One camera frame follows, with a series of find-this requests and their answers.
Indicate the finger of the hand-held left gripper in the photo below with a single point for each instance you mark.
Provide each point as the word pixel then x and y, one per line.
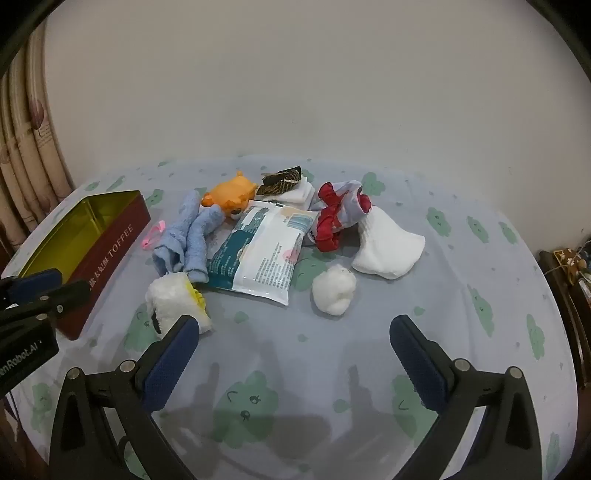
pixel 64 297
pixel 37 282

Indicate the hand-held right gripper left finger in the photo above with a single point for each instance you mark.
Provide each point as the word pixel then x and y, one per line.
pixel 171 364

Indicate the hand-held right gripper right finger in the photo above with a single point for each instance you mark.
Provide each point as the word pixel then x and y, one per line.
pixel 415 364

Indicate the red tin box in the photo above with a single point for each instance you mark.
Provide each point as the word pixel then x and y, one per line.
pixel 106 249

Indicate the white and yellow fluffy plush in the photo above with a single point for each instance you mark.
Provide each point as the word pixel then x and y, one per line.
pixel 171 295

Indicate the white cotton ball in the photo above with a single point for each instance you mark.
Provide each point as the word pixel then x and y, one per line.
pixel 332 290

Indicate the white sock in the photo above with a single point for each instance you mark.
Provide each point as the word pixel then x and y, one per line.
pixel 388 249

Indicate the light blue towel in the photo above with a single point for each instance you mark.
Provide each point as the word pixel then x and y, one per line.
pixel 194 240

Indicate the wet wipes packet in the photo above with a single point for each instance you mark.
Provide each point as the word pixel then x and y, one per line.
pixel 263 258

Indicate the red and grey satin cloth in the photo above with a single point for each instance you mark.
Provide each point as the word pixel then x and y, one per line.
pixel 330 221

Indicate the orange plush toy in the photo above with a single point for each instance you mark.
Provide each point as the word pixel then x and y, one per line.
pixel 231 194

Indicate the white cloth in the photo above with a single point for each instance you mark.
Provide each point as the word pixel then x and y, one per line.
pixel 295 196

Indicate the cloud print bedsheet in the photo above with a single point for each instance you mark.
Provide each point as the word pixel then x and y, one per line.
pixel 461 300

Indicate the beige curtain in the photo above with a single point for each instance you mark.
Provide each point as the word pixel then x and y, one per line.
pixel 27 161

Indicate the dark wooden furniture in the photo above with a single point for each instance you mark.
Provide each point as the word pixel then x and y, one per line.
pixel 572 323

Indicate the brown floral cloth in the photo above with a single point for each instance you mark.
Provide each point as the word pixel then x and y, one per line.
pixel 572 265

